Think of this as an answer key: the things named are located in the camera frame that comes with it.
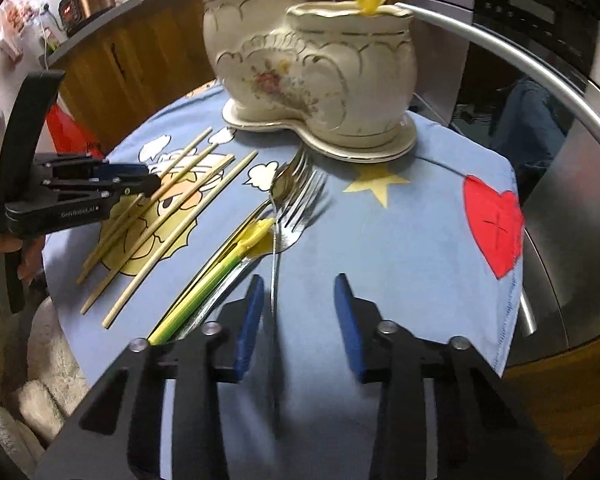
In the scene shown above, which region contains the bamboo chopstick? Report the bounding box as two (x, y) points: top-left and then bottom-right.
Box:
(76, 142), (220, 286)
(80, 154), (237, 316)
(102, 150), (259, 331)
(82, 127), (214, 268)

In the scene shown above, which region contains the copper pressure cooker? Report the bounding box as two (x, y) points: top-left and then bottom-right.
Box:
(57, 0), (117, 37)

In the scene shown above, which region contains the white power cable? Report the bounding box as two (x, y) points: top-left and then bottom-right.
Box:
(41, 4), (56, 68)

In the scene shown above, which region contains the metal spoon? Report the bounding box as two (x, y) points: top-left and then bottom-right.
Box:
(180, 162), (297, 311)

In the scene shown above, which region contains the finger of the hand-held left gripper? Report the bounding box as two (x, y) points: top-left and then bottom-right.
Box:
(41, 174), (162, 207)
(34, 157), (149, 182)

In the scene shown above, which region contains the red plastic bag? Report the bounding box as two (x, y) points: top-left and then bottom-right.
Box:
(44, 104), (107, 162)

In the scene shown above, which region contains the grey kitchen countertop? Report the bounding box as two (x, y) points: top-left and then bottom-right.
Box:
(45, 0), (203, 68)

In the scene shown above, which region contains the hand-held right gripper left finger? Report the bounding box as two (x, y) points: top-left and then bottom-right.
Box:
(34, 274), (266, 480)

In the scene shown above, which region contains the person's left hand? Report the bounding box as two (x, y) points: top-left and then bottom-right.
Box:
(0, 232), (47, 285)

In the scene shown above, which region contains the white fluffy blanket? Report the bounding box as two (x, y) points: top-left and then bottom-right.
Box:
(0, 292), (92, 476)

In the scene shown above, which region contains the metal fork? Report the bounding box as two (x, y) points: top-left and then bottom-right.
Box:
(269, 146), (313, 318)
(177, 169), (330, 338)

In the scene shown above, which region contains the silver oven handle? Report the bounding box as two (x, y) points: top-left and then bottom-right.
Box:
(395, 2), (600, 113)

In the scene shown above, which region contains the cream ceramic utensil holder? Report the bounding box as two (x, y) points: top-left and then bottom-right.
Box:
(196, 0), (418, 163)

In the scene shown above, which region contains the yellow green plastic fork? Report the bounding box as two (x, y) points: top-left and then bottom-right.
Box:
(147, 217), (277, 347)

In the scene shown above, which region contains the wooden kitchen cabinet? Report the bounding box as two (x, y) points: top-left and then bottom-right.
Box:
(47, 0), (341, 155)

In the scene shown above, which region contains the blue printed cloth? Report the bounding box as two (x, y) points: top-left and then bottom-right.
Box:
(42, 82), (527, 480)

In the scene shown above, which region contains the built-in steel oven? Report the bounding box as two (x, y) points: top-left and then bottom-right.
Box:
(402, 0), (600, 368)

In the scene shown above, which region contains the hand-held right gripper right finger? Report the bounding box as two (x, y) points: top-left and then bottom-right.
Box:
(333, 273), (565, 480)

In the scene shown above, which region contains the clear bag of goods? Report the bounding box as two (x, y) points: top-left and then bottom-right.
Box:
(0, 0), (57, 60)

